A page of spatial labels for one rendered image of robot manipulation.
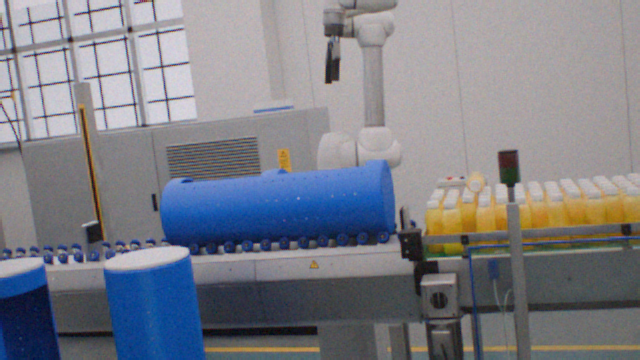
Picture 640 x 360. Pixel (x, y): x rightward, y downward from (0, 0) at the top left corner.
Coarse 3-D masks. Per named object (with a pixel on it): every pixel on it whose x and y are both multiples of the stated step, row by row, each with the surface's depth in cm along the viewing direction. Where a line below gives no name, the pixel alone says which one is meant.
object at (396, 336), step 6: (390, 324) 249; (396, 324) 248; (402, 324) 250; (390, 330) 248; (396, 330) 247; (402, 330) 249; (390, 336) 248; (396, 336) 247; (402, 336) 248; (390, 342) 248; (396, 342) 248; (402, 342) 247; (390, 348) 249; (396, 348) 248; (402, 348) 247; (396, 354) 248; (402, 354) 248
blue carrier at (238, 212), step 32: (384, 160) 248; (192, 192) 258; (224, 192) 254; (256, 192) 250; (288, 192) 246; (320, 192) 243; (352, 192) 239; (384, 192) 241; (192, 224) 257; (224, 224) 254; (256, 224) 250; (288, 224) 248; (320, 224) 245; (352, 224) 242; (384, 224) 240
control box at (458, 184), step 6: (438, 180) 274; (444, 180) 271; (450, 180) 269; (456, 180) 267; (462, 180) 266; (486, 180) 264; (438, 186) 269; (444, 186) 268; (450, 186) 268; (456, 186) 267; (462, 186) 266; (444, 192) 268; (462, 192) 267; (462, 198) 267
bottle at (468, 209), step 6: (462, 204) 239; (468, 204) 237; (474, 204) 238; (462, 210) 238; (468, 210) 237; (474, 210) 237; (462, 216) 238; (468, 216) 237; (474, 216) 237; (462, 222) 239; (468, 222) 237; (474, 222) 237; (468, 228) 237; (474, 228) 237
